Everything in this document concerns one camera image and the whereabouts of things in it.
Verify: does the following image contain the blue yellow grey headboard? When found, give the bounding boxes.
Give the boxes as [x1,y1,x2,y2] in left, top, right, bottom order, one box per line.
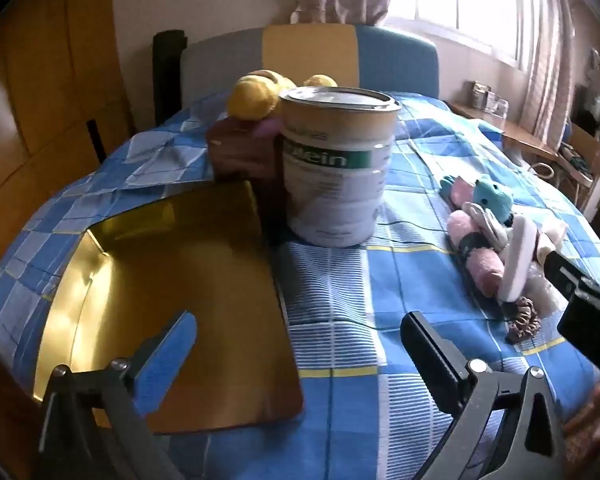
[180,24,441,111]

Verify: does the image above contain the brown pink scrunchie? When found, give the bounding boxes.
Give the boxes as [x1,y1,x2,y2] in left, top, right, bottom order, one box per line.
[505,297,542,344]

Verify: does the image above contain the white socks bundle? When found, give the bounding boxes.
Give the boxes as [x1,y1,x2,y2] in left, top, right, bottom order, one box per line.
[462,202,512,252]

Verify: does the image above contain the white metal can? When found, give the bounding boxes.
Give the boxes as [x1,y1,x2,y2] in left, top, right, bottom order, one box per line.
[278,86,402,248]

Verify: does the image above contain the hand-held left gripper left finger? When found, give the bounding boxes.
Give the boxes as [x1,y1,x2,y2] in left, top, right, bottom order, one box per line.
[39,310,201,480]

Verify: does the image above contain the purple cardboard box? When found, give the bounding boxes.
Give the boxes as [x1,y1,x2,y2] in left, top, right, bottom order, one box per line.
[206,115,287,247]

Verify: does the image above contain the black wardrobe handle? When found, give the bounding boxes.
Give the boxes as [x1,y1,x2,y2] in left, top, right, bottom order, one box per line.
[87,120,106,163]

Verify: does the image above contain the golden metal tray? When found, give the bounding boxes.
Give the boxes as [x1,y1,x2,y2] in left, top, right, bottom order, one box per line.
[27,180,306,436]

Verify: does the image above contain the blue checked blanket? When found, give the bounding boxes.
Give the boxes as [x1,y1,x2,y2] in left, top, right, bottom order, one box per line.
[0,87,600,480]

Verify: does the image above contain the yellow plush toy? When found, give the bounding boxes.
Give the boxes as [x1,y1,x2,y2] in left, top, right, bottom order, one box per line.
[228,71,338,122]

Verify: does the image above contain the dark blue cloth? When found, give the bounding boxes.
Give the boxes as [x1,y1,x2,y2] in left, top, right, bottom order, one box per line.
[457,235,486,262]

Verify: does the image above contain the wooden wardrobe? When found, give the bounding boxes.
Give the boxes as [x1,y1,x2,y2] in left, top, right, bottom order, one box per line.
[0,0,133,311]

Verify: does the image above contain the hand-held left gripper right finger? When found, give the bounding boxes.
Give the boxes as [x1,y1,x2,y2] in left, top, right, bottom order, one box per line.
[400,311,566,480]

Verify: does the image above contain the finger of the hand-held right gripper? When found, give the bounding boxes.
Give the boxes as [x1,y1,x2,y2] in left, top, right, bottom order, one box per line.
[542,249,588,306]

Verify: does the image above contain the black rolled mat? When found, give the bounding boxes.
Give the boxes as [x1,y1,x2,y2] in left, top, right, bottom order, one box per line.
[152,30,187,128]

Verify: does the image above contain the blue plush toy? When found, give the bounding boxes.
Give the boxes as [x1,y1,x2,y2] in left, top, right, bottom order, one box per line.
[440,175,517,226]

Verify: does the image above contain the clear plastic containers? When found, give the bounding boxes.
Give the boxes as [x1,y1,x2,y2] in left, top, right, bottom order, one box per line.
[470,80,510,113]

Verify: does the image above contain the pink towel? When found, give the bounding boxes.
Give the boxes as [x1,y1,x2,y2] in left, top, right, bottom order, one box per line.
[447,210,506,299]

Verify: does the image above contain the wooden desk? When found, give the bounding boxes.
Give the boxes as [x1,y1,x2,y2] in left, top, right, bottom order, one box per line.
[450,102,600,221]

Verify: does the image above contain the white sponge block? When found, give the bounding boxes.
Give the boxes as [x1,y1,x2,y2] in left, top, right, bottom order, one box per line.
[497,219,539,304]

